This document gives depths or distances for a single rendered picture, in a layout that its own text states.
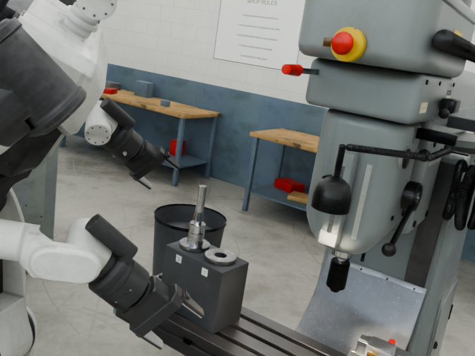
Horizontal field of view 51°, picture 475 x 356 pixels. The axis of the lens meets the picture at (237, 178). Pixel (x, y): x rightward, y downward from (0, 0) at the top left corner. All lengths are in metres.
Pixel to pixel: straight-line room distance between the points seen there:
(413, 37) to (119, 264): 0.64
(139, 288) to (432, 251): 0.94
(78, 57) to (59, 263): 0.34
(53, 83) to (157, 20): 6.45
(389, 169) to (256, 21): 5.26
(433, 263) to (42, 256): 1.12
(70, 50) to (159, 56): 6.25
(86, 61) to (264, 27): 5.35
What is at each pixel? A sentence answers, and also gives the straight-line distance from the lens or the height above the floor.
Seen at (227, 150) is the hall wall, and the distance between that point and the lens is 6.44.
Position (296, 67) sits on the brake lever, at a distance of 0.98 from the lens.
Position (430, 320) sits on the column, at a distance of 1.68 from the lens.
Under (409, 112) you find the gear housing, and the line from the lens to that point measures 1.02.
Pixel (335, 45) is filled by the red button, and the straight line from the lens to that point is 0.91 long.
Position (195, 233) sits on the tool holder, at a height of 1.20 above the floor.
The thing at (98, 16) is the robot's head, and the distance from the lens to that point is 0.93.
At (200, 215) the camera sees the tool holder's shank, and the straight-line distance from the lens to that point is 1.42.
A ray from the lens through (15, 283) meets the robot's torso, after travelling 1.24.
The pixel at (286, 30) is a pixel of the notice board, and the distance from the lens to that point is 6.03.
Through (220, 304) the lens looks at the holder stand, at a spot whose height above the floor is 1.05.
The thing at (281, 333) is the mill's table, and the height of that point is 0.96.
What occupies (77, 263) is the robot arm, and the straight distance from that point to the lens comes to 0.86.
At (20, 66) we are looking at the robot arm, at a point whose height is 1.66.
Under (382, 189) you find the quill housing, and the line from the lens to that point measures 1.10.
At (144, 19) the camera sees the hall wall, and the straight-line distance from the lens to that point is 7.36.
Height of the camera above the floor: 1.73
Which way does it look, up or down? 15 degrees down
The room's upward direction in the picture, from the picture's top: 9 degrees clockwise
